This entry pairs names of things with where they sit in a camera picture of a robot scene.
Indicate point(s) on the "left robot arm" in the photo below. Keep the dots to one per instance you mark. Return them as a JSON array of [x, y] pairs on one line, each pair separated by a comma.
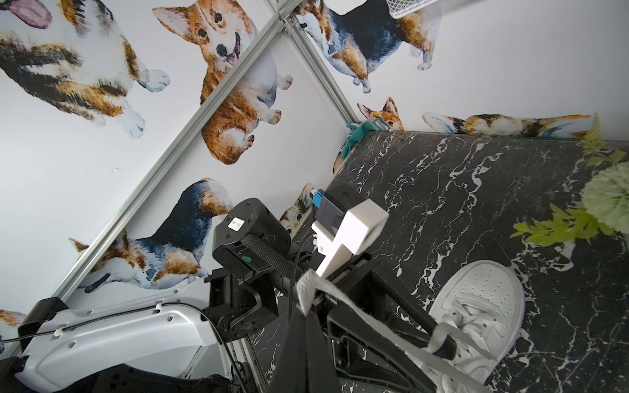
[[62, 347]]

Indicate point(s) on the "white wire basket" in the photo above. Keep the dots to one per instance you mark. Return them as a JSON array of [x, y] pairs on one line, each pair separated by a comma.
[[401, 8]]

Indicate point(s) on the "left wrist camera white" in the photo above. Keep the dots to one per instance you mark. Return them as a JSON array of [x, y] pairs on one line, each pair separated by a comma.
[[346, 224]]

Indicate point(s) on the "white pot orange flowers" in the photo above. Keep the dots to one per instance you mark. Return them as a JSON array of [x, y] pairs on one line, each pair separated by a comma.
[[603, 204]]

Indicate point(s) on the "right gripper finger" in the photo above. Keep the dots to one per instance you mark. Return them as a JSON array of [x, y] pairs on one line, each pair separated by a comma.
[[306, 363]]

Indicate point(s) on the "teal cloth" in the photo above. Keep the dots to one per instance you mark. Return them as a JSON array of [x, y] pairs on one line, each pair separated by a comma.
[[359, 131]]

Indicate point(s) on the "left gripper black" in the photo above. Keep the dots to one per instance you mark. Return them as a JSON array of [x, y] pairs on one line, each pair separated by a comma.
[[359, 326]]

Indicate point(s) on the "white sneaker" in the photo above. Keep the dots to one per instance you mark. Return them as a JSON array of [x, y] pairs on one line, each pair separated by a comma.
[[482, 308]]

